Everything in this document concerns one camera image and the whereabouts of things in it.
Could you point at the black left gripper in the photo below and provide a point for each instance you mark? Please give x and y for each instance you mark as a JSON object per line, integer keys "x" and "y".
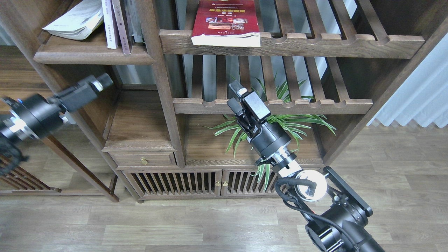
{"x": 34, "y": 117}

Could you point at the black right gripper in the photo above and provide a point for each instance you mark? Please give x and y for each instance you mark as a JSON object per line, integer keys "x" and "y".
{"x": 251, "y": 115}

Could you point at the yellow-green book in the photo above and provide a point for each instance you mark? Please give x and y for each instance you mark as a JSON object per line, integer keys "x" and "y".
{"x": 79, "y": 22}

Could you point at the white and lilac book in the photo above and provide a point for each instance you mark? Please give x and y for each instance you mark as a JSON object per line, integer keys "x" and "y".
{"x": 110, "y": 24}

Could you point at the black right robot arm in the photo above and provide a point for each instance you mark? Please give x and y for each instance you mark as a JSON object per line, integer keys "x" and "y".
{"x": 336, "y": 215}

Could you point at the upright white books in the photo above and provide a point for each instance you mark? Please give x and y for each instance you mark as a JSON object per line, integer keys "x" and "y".
{"x": 128, "y": 24}

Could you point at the green spider plant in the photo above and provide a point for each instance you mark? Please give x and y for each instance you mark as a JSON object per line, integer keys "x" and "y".
{"x": 293, "y": 124}

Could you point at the right slatted cabinet door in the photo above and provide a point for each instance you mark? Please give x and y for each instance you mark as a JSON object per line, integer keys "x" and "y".
{"x": 242, "y": 183}

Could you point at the slatted cabinet door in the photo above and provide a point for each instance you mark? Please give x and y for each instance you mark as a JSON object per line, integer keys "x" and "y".
{"x": 242, "y": 183}
{"x": 175, "y": 184}

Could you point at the small wooden drawer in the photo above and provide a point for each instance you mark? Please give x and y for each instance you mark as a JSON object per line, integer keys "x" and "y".
{"x": 144, "y": 159}

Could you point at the dark wooden bookshelf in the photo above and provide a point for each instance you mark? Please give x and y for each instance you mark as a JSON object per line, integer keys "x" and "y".
{"x": 314, "y": 59}

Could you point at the red book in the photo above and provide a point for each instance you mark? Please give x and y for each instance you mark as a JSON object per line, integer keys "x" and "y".
{"x": 230, "y": 23}

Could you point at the left slatted cabinet door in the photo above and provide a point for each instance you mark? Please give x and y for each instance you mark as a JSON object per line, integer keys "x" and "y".
{"x": 175, "y": 184}

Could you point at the white curtain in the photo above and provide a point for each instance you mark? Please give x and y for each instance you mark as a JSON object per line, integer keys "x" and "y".
{"x": 423, "y": 97}

